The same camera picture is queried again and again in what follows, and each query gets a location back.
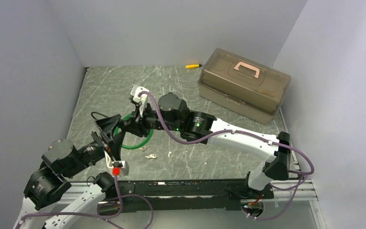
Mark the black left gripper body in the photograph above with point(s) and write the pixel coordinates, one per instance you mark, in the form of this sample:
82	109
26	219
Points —
93	150

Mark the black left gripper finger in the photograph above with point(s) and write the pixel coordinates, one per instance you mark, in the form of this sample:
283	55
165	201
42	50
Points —
107	126
115	144

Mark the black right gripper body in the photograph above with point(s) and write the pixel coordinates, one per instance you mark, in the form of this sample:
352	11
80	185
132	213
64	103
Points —
149	120

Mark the green cable lock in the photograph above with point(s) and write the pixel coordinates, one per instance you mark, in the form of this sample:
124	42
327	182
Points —
135	145

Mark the small silver key pair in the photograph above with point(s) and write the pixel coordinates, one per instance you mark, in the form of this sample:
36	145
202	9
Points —
143	148

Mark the silver key bunch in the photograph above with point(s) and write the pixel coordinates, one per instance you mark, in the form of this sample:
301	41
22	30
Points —
151	156

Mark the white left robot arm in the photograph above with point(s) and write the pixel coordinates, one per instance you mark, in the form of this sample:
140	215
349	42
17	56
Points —
63	160

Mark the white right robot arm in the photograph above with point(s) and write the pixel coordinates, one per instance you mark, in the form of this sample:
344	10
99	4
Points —
189	127

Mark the yellow screwdriver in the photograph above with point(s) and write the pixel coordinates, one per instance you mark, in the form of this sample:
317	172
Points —
193	66

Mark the translucent brown toolbox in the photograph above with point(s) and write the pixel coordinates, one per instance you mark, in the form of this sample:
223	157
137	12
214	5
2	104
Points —
246	87

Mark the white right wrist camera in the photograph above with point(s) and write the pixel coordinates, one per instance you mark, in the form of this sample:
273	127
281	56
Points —
138	98

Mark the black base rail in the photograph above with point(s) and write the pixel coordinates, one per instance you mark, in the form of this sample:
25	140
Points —
228	194

